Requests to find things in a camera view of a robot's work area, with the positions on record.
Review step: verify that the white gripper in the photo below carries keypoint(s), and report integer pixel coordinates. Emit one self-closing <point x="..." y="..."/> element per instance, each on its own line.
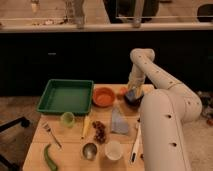
<point x="135" y="83"/>

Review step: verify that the blue sponge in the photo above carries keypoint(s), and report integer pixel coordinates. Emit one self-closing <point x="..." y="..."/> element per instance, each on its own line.
<point x="130" y="96"/>

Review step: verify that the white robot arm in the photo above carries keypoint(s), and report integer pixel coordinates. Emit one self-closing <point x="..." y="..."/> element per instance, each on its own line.
<point x="162" y="113"/>

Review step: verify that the purple bowl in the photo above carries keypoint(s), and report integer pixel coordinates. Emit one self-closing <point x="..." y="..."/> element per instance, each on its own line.
<point x="135" y="103"/>

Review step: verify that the orange bowl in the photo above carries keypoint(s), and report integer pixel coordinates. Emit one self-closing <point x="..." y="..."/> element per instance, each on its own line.
<point x="103" y="97"/>

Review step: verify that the orange fruit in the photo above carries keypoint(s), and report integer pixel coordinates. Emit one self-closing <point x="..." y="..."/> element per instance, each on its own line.
<point x="121" y="93"/>

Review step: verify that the grey cloth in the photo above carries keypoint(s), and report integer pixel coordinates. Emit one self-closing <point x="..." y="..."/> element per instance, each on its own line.
<point x="118" y="124"/>

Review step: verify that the bunch of dark grapes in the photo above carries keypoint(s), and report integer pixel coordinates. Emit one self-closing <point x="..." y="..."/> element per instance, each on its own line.
<point x="100" y="134"/>

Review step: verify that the green plastic tray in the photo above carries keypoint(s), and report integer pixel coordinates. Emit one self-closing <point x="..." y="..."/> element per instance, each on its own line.
<point x="61" y="95"/>

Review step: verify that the white cup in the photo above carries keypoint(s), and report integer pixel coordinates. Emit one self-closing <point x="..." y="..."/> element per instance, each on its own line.
<point x="113" y="150"/>

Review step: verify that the green cup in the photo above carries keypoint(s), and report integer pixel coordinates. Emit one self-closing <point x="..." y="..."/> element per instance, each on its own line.
<point x="67" y="119"/>

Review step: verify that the metal cup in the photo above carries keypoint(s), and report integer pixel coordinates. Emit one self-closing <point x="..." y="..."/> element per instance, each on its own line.
<point x="89" y="151"/>

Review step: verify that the silver fork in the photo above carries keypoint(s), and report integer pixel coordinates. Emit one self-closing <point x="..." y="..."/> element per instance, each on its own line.
<point x="47" y="128"/>

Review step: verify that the dark cabinet counter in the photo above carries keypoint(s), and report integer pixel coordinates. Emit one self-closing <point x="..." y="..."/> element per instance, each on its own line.
<point x="32" y="55"/>

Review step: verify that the green chili pepper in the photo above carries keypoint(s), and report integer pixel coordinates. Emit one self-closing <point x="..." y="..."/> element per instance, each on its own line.
<point x="51" y="164"/>

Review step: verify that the black chair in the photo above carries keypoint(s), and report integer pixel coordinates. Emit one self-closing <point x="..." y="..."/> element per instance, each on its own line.
<point x="9" y="129"/>

